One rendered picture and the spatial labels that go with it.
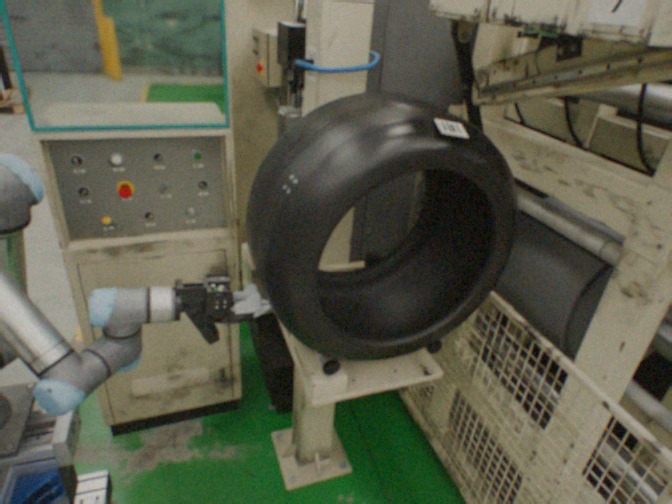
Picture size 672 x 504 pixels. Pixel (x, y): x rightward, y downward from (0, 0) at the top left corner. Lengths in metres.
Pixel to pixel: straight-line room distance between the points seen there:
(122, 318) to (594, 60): 1.02
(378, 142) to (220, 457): 1.57
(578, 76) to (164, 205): 1.25
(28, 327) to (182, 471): 1.23
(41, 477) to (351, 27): 1.32
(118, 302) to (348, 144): 0.53
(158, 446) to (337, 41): 1.69
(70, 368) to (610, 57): 1.12
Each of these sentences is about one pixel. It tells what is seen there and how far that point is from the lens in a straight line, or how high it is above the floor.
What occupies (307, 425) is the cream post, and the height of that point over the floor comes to 0.25.
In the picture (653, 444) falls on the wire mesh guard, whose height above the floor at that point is 1.00.
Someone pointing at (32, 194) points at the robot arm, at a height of 1.28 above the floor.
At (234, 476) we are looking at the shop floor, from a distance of 2.04.
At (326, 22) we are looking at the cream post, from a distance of 1.18.
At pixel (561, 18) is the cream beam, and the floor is 1.66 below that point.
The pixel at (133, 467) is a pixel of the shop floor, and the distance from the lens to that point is 2.14.
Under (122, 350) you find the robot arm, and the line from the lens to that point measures 1.04.
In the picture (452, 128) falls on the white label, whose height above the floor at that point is 1.47.
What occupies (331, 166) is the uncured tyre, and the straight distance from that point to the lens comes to 0.83.
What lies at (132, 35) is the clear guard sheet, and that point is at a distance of 1.51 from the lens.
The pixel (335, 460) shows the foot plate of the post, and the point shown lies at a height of 0.01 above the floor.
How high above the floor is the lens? 1.67
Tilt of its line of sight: 29 degrees down
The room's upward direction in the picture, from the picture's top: 5 degrees clockwise
